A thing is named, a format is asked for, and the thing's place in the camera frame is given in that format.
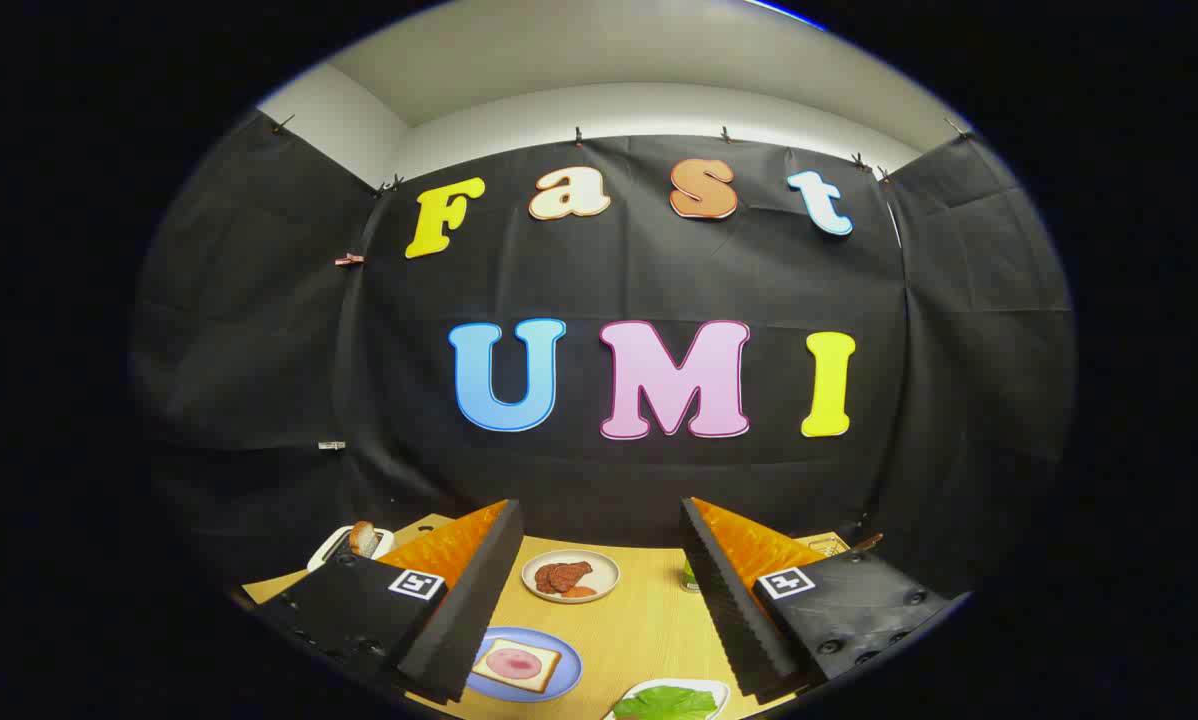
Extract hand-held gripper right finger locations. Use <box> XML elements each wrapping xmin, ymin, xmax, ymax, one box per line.
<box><xmin>679</xmin><ymin>497</ymin><xmax>960</xmax><ymax>706</ymax></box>

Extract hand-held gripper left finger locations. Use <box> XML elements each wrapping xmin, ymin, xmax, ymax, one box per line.
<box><xmin>255</xmin><ymin>498</ymin><xmax>525</xmax><ymax>706</ymax></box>

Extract green lettuce leaf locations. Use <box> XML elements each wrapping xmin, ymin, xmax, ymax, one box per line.
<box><xmin>614</xmin><ymin>686</ymin><xmax>718</xmax><ymax>720</ymax></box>

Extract white bread slice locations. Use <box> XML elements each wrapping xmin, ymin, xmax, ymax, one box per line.
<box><xmin>472</xmin><ymin>638</ymin><xmax>563</xmax><ymax>694</ymax></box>

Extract pink ham slice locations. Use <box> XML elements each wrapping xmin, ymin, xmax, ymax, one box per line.
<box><xmin>486</xmin><ymin>647</ymin><xmax>543</xmax><ymax>681</ymax></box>

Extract white oval plate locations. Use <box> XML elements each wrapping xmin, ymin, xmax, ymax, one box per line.
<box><xmin>604</xmin><ymin>679</ymin><xmax>731</xmax><ymax>720</ymax></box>

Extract blue round plate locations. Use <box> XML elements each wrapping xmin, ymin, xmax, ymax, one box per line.
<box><xmin>464</xmin><ymin>626</ymin><xmax>584</xmax><ymax>703</ymax></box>

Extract white round plate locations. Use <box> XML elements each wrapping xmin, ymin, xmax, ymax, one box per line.
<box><xmin>521</xmin><ymin>549</ymin><xmax>621</xmax><ymax>604</ymax></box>

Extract white toaster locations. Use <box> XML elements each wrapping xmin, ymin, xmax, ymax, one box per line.
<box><xmin>307</xmin><ymin>524</ymin><xmax>396</xmax><ymax>573</ymax></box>

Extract black backdrop cloth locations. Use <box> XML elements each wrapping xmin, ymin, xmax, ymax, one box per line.
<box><xmin>129</xmin><ymin>108</ymin><xmax>1078</xmax><ymax>611</ymax></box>

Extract metal wire utensil basket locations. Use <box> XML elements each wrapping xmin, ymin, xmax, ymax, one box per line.
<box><xmin>807</xmin><ymin>533</ymin><xmax>885</xmax><ymax>559</ymax></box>

